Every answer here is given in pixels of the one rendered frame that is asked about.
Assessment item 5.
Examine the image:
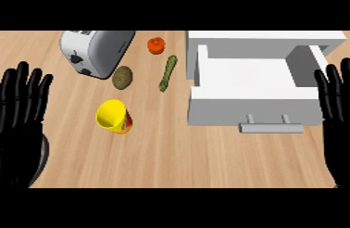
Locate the orange bell pepper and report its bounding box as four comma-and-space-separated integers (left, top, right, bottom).
146, 36, 167, 56

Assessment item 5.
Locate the brown potato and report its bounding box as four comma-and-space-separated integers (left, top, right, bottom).
111, 65, 134, 91

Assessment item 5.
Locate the grey drawer handle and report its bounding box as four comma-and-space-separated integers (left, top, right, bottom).
238, 114, 304, 134

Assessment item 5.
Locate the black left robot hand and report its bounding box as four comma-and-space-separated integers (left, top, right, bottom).
0, 61, 54, 189

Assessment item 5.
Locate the white cabinet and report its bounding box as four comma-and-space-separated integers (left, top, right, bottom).
186, 31, 348, 88

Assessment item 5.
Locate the white open drawer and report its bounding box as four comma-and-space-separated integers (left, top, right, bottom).
187, 44, 329, 127

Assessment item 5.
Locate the yellow cup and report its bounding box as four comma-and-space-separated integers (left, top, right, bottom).
94, 98, 134, 135

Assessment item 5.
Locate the green cucumber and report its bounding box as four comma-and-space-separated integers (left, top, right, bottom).
156, 55, 179, 93

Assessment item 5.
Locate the silver toaster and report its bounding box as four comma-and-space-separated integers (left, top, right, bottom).
59, 31, 137, 81

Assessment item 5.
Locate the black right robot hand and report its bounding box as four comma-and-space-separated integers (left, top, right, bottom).
313, 57, 350, 189

